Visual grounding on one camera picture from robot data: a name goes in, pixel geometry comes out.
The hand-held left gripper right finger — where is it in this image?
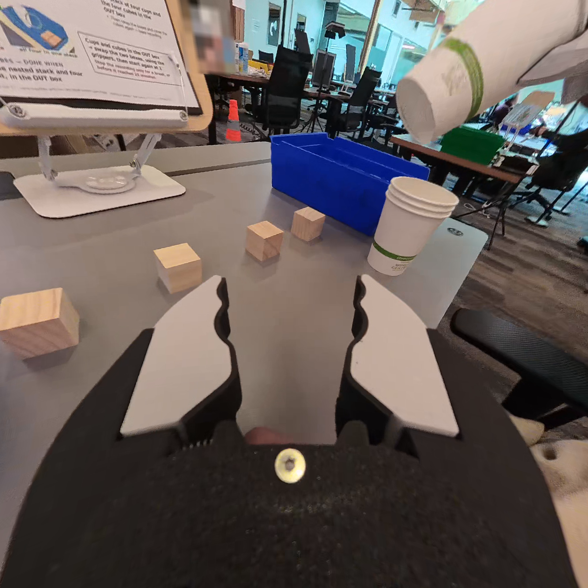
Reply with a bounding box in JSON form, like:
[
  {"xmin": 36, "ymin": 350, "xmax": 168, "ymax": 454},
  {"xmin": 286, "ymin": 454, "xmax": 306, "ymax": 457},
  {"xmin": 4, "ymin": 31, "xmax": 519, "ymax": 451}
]
[{"xmin": 335, "ymin": 274, "xmax": 460, "ymax": 446}]

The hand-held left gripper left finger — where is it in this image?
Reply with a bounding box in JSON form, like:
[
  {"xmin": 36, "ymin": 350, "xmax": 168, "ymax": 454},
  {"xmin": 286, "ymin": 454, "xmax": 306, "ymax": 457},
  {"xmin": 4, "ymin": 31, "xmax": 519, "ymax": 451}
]
[{"xmin": 119, "ymin": 275, "xmax": 242, "ymax": 445}]

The black chair armrest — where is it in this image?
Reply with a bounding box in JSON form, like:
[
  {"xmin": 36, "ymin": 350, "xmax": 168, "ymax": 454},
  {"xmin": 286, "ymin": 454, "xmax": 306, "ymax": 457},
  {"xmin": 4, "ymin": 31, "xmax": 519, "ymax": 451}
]
[{"xmin": 450, "ymin": 308, "xmax": 588, "ymax": 416}]

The printed instruction sheet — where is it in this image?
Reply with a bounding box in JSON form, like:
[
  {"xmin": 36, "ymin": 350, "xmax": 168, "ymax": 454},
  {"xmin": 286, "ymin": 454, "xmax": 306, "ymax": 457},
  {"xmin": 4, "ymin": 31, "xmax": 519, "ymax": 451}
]
[{"xmin": 0, "ymin": 0, "xmax": 203, "ymax": 111}]

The blue plastic bin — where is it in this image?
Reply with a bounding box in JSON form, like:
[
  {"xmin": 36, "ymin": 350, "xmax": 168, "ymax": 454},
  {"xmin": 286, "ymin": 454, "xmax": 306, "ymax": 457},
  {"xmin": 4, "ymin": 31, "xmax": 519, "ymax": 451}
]
[{"xmin": 270, "ymin": 132, "xmax": 431, "ymax": 237}]

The orange traffic cone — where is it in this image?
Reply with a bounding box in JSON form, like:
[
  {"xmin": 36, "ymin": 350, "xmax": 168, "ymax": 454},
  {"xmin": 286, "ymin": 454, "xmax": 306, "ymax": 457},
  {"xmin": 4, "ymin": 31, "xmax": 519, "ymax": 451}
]
[{"xmin": 225, "ymin": 99, "xmax": 243, "ymax": 142}]

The wooden cube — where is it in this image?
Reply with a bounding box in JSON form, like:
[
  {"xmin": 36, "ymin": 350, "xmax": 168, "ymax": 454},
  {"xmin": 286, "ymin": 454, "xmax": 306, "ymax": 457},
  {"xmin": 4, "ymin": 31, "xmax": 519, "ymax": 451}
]
[
  {"xmin": 153, "ymin": 243, "xmax": 203, "ymax": 295},
  {"xmin": 291, "ymin": 207, "xmax": 327, "ymax": 243},
  {"xmin": 0, "ymin": 288, "xmax": 81, "ymax": 360},
  {"xmin": 245, "ymin": 220, "xmax": 285, "ymax": 262}
]

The black tripod stand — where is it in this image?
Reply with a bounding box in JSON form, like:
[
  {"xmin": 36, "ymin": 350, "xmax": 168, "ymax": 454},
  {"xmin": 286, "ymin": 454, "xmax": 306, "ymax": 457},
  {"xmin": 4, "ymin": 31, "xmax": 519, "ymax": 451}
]
[{"xmin": 312, "ymin": 21, "xmax": 347, "ymax": 134}]

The green plastic bin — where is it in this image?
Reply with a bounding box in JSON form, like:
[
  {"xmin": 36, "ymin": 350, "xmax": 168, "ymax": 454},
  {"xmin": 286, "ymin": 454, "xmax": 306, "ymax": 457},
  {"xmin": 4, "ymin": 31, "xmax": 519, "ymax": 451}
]
[{"xmin": 440, "ymin": 126, "xmax": 506, "ymax": 166}]

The person's cream sweatshirt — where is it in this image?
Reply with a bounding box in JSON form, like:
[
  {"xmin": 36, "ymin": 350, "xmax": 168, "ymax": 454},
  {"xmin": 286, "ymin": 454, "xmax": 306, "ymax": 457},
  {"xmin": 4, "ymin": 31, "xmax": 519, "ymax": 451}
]
[{"xmin": 505, "ymin": 413, "xmax": 588, "ymax": 588}]

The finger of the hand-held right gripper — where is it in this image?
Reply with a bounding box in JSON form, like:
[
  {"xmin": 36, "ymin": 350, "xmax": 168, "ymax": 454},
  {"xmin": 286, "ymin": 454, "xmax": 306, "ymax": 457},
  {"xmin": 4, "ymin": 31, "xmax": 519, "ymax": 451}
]
[{"xmin": 517, "ymin": 28, "xmax": 588, "ymax": 89}]

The instruction sheet on white stand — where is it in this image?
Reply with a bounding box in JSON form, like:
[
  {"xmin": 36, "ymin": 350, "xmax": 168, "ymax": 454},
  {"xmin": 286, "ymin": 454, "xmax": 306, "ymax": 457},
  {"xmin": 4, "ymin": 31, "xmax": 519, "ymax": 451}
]
[{"xmin": 0, "ymin": 0, "xmax": 214, "ymax": 219}]

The black office chair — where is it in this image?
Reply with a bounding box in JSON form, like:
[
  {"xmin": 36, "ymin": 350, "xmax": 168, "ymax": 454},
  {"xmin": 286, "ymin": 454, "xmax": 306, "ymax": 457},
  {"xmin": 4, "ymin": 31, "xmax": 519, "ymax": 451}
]
[
  {"xmin": 328, "ymin": 66, "xmax": 398, "ymax": 138},
  {"xmin": 524, "ymin": 129, "xmax": 588, "ymax": 226},
  {"xmin": 257, "ymin": 43, "xmax": 314, "ymax": 138}
]

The brown office desk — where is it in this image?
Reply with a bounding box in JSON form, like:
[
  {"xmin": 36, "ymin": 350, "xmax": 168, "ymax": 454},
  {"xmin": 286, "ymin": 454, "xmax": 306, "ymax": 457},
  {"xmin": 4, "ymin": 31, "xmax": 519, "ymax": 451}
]
[{"xmin": 390, "ymin": 133, "xmax": 540, "ymax": 251}]

